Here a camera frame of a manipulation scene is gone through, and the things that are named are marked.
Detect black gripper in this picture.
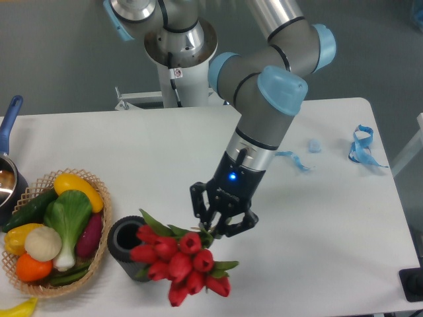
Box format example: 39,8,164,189
190,151,265,238

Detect yellow squash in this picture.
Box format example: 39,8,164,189
54,173,104,213

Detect small blue tape strip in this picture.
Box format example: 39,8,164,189
274,151,315,172

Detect green cucumber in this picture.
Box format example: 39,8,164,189
2,189,58,232

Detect orange fruit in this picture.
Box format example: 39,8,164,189
15,253,53,282

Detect black device at edge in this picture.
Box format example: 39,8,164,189
399,267,422,302

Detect yellow banana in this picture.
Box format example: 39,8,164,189
1,297,38,317

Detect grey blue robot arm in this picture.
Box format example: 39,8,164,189
103,1,336,237

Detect purple sweet potato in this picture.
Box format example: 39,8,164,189
76,213,102,258

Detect white garlic bulb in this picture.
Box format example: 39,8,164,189
24,226,62,262

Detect green bok choy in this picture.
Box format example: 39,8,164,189
44,190,92,272

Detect green bean pods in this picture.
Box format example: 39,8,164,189
49,262,91,287

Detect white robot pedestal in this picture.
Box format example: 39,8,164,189
144,18,218,108

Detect woven wicker basket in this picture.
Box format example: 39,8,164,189
2,168,112,298

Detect red tulip bouquet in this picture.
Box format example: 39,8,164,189
130,209,239,306

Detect yellow bell pepper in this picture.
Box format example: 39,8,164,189
4,223,43,256

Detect white metal table frame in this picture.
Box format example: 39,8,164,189
114,82,229,112

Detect blue ribbon strip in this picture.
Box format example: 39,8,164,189
348,125,388,168

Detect dark grey ribbed vase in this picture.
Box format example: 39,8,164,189
107,215,149,282

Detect white frame right edge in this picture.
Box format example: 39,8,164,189
391,113,422,178

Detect blue handled saucepan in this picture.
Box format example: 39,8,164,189
1,95,28,226

